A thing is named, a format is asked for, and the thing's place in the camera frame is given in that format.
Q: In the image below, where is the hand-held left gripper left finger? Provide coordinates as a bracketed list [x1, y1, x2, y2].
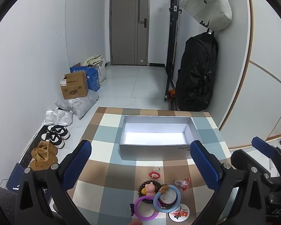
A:
[15, 139, 92, 225]

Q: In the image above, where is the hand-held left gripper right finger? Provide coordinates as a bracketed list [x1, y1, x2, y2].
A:
[190, 140, 269, 225]

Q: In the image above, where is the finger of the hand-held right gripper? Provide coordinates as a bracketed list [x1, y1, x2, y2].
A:
[251, 136, 281, 160]
[231, 149, 271, 185]

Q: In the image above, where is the blue ring bangle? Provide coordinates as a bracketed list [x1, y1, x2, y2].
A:
[153, 185, 181, 213]

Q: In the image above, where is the silver cardboard box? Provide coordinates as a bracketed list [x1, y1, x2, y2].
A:
[119, 115, 198, 160]

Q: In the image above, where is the round white badge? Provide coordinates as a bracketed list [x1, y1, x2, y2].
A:
[169, 203, 190, 222]

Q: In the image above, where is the pink pig figure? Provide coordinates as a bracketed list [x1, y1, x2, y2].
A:
[144, 183, 156, 196]

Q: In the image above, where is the black bead bracelet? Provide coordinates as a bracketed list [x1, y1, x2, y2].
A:
[138, 180, 163, 204]

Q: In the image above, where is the purple ring bangle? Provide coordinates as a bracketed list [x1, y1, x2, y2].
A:
[134, 196, 158, 221]

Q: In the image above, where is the black and white sneaker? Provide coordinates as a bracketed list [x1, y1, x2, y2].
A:
[47, 125, 71, 141]
[41, 132, 65, 149]

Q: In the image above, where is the tan boot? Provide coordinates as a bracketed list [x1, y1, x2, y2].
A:
[29, 155, 59, 171]
[31, 141, 58, 162]

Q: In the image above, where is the checkered tablecloth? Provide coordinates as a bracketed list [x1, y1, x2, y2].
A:
[71, 106, 232, 225]

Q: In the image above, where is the silver plastic parcel bag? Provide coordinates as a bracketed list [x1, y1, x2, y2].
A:
[43, 108, 73, 126]

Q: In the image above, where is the white wardrobe with wood trim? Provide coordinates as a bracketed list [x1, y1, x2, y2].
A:
[219, 0, 281, 143]

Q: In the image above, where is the grey plastic parcel bag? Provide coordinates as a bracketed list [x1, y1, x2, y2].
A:
[55, 90, 99, 119]

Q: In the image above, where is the blue paper bag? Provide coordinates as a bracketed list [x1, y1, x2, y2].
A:
[6, 163, 26, 194]

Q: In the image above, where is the brown cardboard box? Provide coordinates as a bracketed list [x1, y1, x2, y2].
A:
[60, 71, 89, 99]

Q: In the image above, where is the blue cardboard box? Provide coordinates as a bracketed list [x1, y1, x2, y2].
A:
[70, 62, 101, 92]

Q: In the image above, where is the person's grey trouser leg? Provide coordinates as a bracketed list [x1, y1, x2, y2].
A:
[0, 185, 17, 225]

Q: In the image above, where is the black backpack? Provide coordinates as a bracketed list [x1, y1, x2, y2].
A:
[175, 31, 219, 112]

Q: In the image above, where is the white sack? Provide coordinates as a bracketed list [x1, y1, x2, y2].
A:
[97, 62, 107, 86]

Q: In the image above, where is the cream clothes pile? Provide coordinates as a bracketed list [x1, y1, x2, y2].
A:
[82, 55, 105, 66]

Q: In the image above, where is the grey door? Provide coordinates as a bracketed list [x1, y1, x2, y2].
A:
[110, 0, 151, 66]

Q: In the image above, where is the light grey hanging bag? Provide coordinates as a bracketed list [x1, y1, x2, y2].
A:
[180, 0, 232, 31]

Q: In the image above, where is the clear ring with red rim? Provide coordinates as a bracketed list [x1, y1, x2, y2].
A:
[174, 178, 191, 191]

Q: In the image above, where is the red flower ring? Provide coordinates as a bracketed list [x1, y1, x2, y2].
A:
[149, 166, 161, 179]

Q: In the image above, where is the black folded metal frame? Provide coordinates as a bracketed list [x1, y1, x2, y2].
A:
[164, 0, 182, 102]

